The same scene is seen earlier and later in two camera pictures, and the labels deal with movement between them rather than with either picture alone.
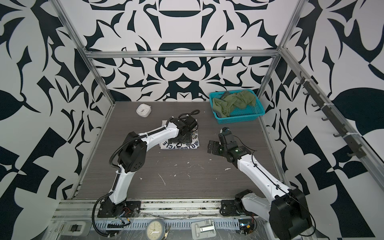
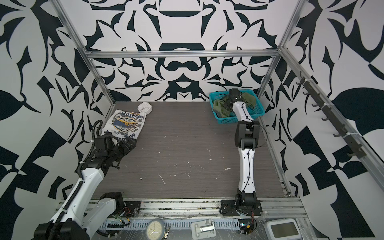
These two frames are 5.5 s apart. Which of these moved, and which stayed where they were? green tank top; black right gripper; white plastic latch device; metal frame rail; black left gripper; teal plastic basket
Moved: black right gripper; black left gripper
Stayed: teal plastic basket; green tank top; white plastic latch device; metal frame rail
